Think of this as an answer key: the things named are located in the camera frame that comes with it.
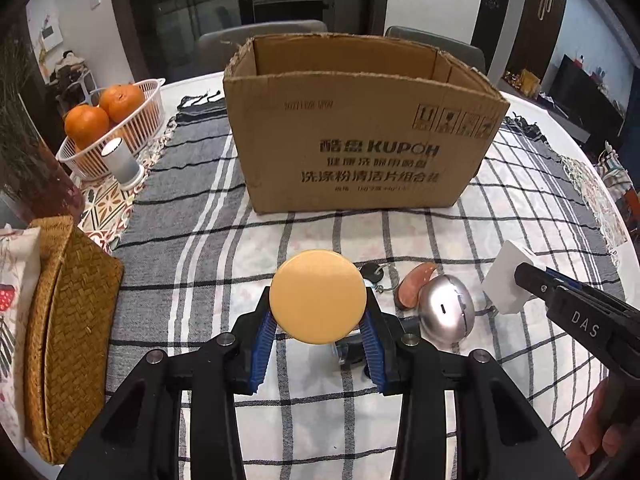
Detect grey checked tablecloth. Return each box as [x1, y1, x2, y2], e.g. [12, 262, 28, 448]
[104, 91, 627, 480]

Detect woven straw box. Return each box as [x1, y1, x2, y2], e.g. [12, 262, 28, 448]
[24, 216, 125, 465]

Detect dark cabinet with gold handles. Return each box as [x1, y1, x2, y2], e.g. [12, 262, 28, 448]
[500, 0, 572, 82]

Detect floral printed cloth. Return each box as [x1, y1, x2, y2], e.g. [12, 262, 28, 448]
[0, 225, 42, 453]

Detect colourful patterned table mat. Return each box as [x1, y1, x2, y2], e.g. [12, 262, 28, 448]
[74, 95, 182, 254]

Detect brown cardboard box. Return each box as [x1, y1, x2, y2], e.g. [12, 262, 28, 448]
[223, 33, 511, 214]

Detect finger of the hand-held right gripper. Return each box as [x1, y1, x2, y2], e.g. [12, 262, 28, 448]
[545, 267, 627, 307]
[514, 262, 567, 312]

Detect orange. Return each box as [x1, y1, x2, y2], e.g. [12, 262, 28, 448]
[64, 105, 110, 150]
[99, 84, 146, 124]

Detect white square box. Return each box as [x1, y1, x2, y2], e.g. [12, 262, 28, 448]
[481, 240, 544, 315]

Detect white shelf with clutter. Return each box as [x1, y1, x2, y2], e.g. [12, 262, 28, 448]
[47, 50, 99, 107]

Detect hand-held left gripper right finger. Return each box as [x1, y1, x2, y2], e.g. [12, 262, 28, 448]
[361, 304, 577, 480]

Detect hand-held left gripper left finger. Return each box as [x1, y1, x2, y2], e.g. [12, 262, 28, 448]
[57, 299, 275, 480]

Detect round yellow lid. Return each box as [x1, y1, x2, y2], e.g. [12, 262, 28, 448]
[269, 249, 369, 345]

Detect dark glass door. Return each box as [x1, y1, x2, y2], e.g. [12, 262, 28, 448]
[124, 0, 377, 57]

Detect person's right hand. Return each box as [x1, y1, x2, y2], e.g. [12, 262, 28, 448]
[567, 385, 624, 479]

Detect white lace cloth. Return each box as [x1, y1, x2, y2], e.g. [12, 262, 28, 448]
[559, 152, 629, 262]

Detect black key fob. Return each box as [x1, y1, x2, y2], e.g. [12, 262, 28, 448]
[361, 262, 387, 287]

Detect silver egg-shaped object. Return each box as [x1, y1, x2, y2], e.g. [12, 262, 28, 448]
[419, 274, 475, 345]

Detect white wall panel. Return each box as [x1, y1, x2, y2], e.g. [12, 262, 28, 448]
[40, 10, 65, 52]

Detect white plastic fruit basket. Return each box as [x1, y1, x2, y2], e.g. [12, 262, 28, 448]
[56, 78, 167, 181]

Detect black television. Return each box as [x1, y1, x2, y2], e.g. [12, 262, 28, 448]
[547, 54, 629, 144]

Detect grey dining chair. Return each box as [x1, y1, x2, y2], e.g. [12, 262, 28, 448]
[385, 25, 486, 75]
[195, 20, 329, 74]

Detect dark dried plant arrangement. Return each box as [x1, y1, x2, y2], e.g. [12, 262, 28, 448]
[0, 35, 87, 227]

